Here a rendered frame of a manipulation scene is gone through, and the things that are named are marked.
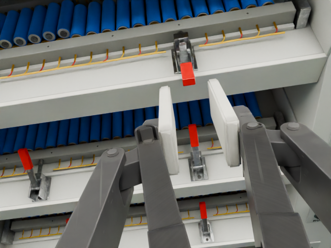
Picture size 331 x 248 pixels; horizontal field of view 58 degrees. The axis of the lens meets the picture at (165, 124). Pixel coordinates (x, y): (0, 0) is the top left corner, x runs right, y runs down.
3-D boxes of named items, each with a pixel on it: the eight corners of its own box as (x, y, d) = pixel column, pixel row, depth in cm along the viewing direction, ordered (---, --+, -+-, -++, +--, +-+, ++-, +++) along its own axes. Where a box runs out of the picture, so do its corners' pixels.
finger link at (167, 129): (180, 175, 17) (166, 177, 17) (175, 121, 23) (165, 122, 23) (172, 129, 16) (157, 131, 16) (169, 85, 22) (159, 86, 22)
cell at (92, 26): (103, 11, 43) (101, 41, 40) (90, 13, 43) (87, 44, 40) (99, 0, 42) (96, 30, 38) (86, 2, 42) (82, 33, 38)
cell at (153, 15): (158, 1, 43) (162, 31, 39) (146, 4, 43) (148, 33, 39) (156, -11, 41) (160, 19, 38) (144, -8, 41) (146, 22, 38)
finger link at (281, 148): (247, 148, 14) (311, 139, 14) (226, 106, 19) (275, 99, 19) (248, 173, 15) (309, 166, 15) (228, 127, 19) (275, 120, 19)
